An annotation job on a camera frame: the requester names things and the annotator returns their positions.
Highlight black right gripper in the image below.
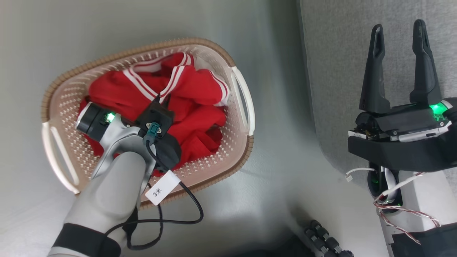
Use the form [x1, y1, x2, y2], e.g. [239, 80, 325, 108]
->
[348, 19, 454, 142]

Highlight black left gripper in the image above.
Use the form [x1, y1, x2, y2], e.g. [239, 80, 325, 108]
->
[137, 94, 175, 139]

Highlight red garment with white stripes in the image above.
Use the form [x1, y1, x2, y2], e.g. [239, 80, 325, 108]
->
[78, 52, 231, 177]

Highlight beige perforated plastic laundry basket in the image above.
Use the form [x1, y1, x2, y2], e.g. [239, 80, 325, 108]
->
[40, 37, 256, 210]

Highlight grey fabric sofa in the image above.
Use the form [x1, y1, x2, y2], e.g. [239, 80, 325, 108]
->
[298, 0, 457, 195]

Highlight white paper cable tag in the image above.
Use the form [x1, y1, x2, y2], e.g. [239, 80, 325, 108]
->
[145, 170, 181, 206]

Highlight thin white wire with plug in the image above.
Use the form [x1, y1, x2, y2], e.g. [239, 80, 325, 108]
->
[345, 167, 376, 183]

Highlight red white twisted wires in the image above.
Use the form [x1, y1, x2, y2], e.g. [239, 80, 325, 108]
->
[373, 172, 442, 245]

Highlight black cable with teal connector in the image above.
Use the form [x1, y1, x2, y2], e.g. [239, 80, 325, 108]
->
[104, 122, 204, 250]

